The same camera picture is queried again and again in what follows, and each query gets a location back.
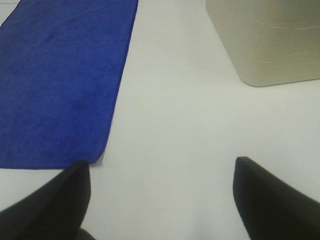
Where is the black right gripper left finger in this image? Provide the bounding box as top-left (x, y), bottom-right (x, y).
top-left (0, 160), bottom-right (93, 240)

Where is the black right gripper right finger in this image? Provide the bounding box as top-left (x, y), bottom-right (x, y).
top-left (232, 156), bottom-right (320, 240)

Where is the blue towel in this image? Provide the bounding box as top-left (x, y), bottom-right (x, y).
top-left (0, 0), bottom-right (138, 169)

